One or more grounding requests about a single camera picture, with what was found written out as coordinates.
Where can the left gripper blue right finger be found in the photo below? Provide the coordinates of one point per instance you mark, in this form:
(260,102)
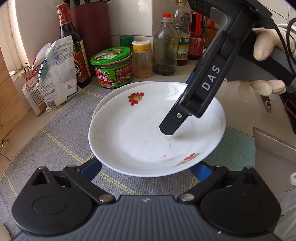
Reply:
(201,170)

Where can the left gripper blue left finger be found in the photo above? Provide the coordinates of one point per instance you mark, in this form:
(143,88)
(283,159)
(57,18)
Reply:
(90,169)

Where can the white fruit plate back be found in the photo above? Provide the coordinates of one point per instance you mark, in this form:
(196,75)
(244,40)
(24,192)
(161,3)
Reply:
(127,138)

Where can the large white fruit plate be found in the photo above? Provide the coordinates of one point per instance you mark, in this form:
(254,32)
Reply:
(134,98)

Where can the gloved right hand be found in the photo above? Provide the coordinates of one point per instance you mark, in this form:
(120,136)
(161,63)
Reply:
(263,66)

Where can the red label sauce bottle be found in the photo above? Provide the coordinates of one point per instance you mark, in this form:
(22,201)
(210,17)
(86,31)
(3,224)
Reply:
(197,38)

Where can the grey blue checked cloth mat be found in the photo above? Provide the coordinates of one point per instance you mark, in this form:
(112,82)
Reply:
(63,141)

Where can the metal spatula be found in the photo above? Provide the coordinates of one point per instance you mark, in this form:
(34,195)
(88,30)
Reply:
(267,103)

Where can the green label oil bottle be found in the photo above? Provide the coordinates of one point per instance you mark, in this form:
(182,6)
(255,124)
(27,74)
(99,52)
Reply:
(182,20)

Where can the clear glass bottle red cap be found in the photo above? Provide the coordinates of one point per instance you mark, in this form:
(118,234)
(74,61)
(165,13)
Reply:
(165,47)

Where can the yellow lid spice jar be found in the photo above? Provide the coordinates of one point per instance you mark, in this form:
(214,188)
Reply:
(141,59)

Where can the white plastic food bag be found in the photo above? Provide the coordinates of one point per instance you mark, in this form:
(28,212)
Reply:
(57,76)

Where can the bamboo cutting board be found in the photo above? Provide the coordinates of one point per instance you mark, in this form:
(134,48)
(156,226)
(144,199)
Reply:
(12,108)

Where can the red white packet with clip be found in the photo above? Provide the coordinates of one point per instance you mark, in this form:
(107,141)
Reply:
(30,90)

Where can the dark vinegar bottle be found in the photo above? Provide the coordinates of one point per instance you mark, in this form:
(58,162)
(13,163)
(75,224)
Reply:
(67,28)

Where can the green lid sauce jar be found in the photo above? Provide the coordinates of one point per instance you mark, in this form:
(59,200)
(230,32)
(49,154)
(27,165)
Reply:
(113,67)

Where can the green lid small jar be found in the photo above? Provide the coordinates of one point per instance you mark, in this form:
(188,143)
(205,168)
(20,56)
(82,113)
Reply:
(126,41)

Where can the dark red knife block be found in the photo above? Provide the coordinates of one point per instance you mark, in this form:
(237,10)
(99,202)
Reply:
(91,20)

